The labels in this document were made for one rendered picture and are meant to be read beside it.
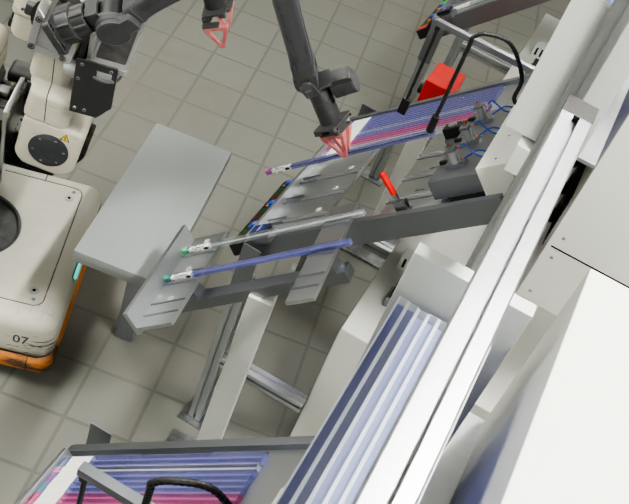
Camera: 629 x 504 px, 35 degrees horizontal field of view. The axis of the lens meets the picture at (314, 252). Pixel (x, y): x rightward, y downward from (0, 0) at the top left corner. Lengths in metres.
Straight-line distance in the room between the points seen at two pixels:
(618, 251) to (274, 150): 2.11
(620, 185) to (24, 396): 1.79
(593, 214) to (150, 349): 1.58
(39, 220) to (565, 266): 1.61
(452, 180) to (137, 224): 0.90
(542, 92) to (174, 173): 1.23
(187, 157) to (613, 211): 1.32
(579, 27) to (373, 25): 3.13
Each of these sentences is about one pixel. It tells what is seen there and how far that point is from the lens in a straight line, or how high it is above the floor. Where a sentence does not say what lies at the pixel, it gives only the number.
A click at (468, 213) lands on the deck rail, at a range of 2.26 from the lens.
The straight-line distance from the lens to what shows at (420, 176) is 2.51.
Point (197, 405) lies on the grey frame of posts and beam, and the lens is 3.05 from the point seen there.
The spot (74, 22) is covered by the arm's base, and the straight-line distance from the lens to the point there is 2.29.
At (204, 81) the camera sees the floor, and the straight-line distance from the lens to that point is 4.30.
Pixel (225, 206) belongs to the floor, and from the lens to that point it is 3.74.
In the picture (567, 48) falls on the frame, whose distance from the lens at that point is 2.00.
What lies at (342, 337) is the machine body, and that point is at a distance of 2.63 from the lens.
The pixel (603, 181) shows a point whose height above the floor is 1.37.
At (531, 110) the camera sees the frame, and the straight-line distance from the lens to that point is 2.08.
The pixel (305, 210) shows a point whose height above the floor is 0.79.
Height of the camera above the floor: 2.50
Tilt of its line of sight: 43 degrees down
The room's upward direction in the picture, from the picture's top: 22 degrees clockwise
